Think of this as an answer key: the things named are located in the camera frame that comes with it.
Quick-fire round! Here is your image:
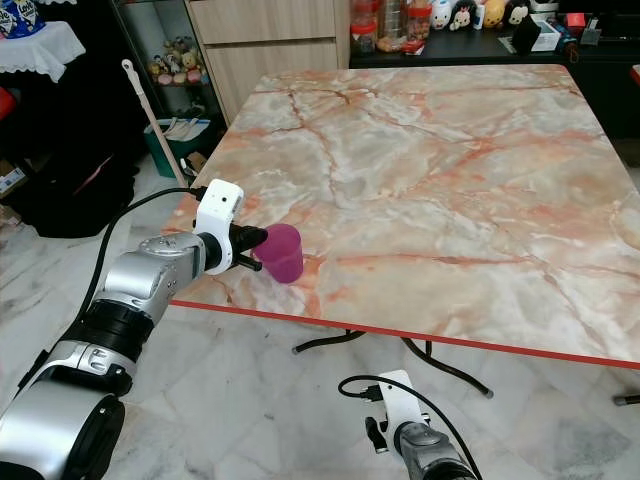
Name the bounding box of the purple plastic cup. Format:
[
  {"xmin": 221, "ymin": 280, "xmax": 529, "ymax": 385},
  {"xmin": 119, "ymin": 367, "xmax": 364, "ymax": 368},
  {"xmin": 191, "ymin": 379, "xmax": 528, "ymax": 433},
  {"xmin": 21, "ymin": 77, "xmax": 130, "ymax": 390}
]
[{"xmin": 253, "ymin": 223, "xmax": 305, "ymax": 284}]

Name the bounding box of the green storage bin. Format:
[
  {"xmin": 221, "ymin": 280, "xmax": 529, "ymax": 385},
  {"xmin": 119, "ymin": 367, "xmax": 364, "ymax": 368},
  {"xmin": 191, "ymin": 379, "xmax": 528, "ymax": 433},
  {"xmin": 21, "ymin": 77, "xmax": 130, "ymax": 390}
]
[{"xmin": 143, "ymin": 117, "xmax": 212, "ymax": 180}]

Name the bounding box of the black bag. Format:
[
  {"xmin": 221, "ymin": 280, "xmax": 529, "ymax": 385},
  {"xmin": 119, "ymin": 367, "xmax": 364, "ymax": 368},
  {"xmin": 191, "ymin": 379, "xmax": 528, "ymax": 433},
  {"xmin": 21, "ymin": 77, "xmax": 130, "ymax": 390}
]
[{"xmin": 10, "ymin": 148, "xmax": 139, "ymax": 240}]

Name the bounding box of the black display shelf with figurines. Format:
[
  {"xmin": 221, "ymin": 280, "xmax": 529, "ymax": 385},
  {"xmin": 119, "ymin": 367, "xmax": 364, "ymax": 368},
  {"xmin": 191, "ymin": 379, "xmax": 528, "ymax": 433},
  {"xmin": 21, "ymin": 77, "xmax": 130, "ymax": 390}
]
[{"xmin": 110, "ymin": 0, "xmax": 229, "ymax": 132}]

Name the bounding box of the light wooden cabinet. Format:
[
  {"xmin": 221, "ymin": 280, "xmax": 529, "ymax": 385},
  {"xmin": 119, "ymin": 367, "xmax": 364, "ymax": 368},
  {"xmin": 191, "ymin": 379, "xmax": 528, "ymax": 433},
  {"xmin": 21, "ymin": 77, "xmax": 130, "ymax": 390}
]
[{"xmin": 187, "ymin": 0, "xmax": 353, "ymax": 127}]

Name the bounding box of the red lid food jar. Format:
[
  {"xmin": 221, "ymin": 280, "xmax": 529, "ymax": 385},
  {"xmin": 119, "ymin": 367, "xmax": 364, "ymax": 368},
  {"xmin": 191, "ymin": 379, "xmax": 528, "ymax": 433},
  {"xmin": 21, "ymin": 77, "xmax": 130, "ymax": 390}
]
[
  {"xmin": 350, "ymin": 0, "xmax": 378, "ymax": 55},
  {"xmin": 406, "ymin": 0, "xmax": 434, "ymax": 43}
]

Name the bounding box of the brown cardboard box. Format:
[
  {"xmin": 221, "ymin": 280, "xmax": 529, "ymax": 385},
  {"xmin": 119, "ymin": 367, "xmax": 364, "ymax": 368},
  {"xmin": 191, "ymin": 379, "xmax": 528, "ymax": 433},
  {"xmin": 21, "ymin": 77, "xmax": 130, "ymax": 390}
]
[{"xmin": 0, "ymin": 160, "xmax": 28, "ymax": 227}]

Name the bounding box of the tall clear food jar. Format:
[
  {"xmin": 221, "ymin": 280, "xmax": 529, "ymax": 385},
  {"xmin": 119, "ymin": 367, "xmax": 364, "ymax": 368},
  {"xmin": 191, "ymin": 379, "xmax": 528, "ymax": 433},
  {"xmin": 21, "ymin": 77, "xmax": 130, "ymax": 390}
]
[{"xmin": 376, "ymin": 0, "xmax": 407, "ymax": 53}]

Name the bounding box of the white lace cloth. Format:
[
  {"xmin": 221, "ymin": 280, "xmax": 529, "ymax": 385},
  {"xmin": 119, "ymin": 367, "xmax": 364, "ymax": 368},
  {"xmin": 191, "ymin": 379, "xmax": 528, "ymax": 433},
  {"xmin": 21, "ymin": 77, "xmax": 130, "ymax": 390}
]
[{"xmin": 0, "ymin": 21, "xmax": 87, "ymax": 83}]

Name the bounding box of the white round plush toy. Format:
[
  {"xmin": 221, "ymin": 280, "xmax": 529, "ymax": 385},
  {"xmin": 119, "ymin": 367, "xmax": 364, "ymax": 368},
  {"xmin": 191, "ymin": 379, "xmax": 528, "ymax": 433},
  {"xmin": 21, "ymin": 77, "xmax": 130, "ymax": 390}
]
[{"xmin": 429, "ymin": 0, "xmax": 453, "ymax": 31}]

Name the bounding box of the black eared mouse plush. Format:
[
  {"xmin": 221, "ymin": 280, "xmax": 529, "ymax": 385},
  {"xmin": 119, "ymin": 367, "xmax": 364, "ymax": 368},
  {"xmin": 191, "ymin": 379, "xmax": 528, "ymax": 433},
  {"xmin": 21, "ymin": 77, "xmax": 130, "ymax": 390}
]
[
  {"xmin": 449, "ymin": 1, "xmax": 478, "ymax": 32},
  {"xmin": 504, "ymin": 0, "xmax": 533, "ymax": 28}
]

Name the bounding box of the blue printed tin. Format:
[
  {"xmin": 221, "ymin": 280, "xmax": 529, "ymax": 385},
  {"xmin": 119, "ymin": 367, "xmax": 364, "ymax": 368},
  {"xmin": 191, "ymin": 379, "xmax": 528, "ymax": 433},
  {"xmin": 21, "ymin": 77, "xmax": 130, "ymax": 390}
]
[{"xmin": 0, "ymin": 0, "xmax": 52, "ymax": 40}]

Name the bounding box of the yellow bear plush toy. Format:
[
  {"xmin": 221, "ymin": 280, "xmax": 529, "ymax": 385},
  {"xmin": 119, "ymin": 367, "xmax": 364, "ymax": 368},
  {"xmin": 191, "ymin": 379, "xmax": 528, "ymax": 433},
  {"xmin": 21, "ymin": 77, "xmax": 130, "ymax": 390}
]
[{"xmin": 480, "ymin": 0, "xmax": 507, "ymax": 29}]

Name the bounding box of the black and white box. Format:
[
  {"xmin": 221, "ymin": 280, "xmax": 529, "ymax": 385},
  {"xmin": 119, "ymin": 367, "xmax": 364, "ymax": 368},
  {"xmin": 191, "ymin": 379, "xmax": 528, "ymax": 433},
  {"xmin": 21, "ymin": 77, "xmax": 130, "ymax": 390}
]
[{"xmin": 512, "ymin": 16, "xmax": 563, "ymax": 54}]

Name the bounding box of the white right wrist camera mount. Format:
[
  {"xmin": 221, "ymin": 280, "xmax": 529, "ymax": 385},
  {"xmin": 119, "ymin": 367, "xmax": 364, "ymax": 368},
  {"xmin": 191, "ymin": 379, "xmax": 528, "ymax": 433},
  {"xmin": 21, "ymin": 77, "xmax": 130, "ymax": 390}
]
[{"xmin": 369, "ymin": 370, "xmax": 424, "ymax": 457}]

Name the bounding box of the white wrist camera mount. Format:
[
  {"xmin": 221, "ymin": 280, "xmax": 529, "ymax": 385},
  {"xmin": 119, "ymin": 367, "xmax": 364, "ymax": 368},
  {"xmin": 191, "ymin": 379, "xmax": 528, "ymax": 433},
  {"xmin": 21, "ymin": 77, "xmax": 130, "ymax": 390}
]
[
  {"xmin": 195, "ymin": 181, "xmax": 246, "ymax": 274},
  {"xmin": 369, "ymin": 370, "xmax": 424, "ymax": 457}
]

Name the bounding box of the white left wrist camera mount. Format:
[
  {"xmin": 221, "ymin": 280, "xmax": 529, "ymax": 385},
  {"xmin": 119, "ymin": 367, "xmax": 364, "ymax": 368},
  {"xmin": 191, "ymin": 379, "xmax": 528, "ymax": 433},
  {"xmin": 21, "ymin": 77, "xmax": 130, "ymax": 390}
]
[{"xmin": 195, "ymin": 181, "xmax": 246, "ymax": 274}]

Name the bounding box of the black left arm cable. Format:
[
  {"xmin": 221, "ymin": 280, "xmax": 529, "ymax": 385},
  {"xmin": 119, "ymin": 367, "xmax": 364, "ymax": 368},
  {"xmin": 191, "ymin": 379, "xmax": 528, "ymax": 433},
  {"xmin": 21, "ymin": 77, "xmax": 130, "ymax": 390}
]
[{"xmin": 94, "ymin": 188, "xmax": 208, "ymax": 303}]

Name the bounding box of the beige broom handle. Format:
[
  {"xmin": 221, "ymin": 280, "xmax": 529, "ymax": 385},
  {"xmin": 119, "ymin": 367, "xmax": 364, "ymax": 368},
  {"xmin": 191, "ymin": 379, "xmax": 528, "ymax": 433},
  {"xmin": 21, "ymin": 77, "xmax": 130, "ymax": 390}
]
[{"xmin": 121, "ymin": 58, "xmax": 192, "ymax": 191}]

